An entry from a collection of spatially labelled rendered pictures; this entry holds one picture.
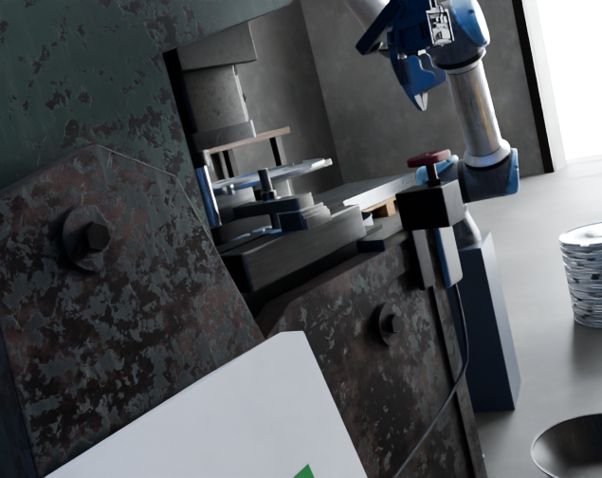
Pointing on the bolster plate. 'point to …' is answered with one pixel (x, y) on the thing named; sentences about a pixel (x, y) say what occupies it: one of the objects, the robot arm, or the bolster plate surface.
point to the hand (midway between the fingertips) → (417, 103)
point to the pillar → (208, 196)
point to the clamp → (283, 209)
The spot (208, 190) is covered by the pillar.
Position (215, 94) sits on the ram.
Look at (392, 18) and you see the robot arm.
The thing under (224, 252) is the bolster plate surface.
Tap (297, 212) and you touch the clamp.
